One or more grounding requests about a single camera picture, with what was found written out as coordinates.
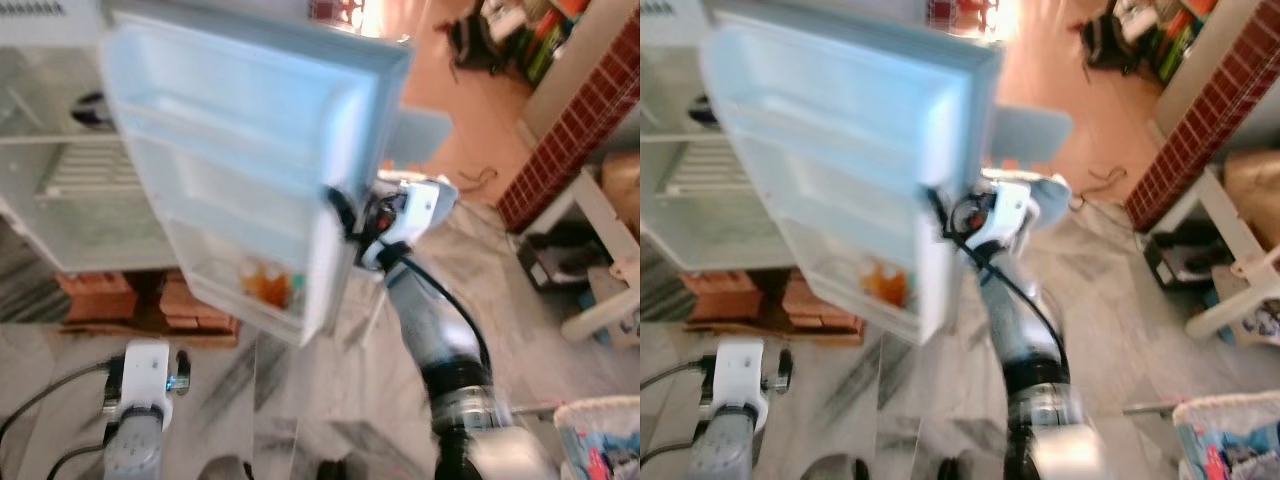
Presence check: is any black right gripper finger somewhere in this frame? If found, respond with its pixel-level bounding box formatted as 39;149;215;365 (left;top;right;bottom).
924;185;956;241
325;183;359;243

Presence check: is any orange food item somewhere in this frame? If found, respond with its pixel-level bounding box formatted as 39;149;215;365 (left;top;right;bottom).
865;262;911;309
240;258;293;309

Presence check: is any silver fridge door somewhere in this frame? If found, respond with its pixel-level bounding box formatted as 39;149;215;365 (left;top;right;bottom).
700;0;1004;346
98;0;416;348

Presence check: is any red brick stack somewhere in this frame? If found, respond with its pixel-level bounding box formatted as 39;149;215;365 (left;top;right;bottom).
55;270;141;323
783;278;866;336
160;275;241;336
680;270;761;321

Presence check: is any blue patterned woven bag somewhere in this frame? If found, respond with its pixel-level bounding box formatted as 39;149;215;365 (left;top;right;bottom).
1172;390;1280;480
553;395;641;480

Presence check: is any black box device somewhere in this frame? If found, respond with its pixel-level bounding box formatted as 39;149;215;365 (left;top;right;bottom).
515;225;601;293
1143;228;1236;291

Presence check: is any brown cardboard box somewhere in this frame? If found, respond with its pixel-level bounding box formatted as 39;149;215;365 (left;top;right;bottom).
1222;148;1280;226
600;150;641;236

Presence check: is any colourful clutter pile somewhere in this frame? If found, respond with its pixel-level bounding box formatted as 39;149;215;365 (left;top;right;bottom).
1080;0;1216;86
445;0;591;86

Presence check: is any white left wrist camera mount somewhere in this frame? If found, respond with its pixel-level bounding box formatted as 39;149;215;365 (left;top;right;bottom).
120;340;173;426
715;338;769;431

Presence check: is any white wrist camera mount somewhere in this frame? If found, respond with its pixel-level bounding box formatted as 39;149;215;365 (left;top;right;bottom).
370;178;459;271
975;178;1041;259
120;340;173;426
715;338;769;431

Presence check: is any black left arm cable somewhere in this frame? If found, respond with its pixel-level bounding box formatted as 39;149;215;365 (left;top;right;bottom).
0;362;111;480
640;362;706;471

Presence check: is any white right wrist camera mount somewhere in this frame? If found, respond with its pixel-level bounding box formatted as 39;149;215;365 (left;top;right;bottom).
975;178;1041;259
370;178;459;271

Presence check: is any white wire fridge shelf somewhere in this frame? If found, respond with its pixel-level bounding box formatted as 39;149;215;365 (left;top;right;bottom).
665;140;746;196
40;140;141;196

